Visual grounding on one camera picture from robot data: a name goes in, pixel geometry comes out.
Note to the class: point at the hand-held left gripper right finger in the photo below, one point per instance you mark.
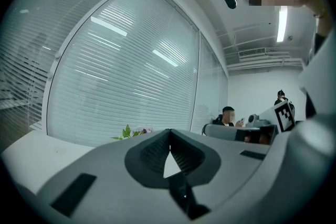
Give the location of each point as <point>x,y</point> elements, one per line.
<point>187,157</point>

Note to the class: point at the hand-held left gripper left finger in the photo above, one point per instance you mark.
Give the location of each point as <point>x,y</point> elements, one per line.
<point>156,154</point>

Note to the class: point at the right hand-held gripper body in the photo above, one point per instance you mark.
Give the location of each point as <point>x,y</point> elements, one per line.
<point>225,132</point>

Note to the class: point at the person's left forearm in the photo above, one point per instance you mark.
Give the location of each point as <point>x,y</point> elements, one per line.
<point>321,26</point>

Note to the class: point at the white smartphone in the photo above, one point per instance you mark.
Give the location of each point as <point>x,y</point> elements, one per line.
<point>242,120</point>

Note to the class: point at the pink flower pot plant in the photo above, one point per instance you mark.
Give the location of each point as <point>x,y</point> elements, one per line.
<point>128,133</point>

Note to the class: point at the white ceiling air vent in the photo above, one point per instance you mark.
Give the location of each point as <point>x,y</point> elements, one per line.
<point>252,53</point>

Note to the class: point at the white venetian blind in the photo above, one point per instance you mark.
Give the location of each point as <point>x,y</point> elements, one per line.
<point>26,60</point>
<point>126,73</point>

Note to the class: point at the long ceiling light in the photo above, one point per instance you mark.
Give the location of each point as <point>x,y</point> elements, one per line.
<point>282,23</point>

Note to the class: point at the round silver door knob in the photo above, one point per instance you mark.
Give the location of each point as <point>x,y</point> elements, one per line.
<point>50,76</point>
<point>57,55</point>

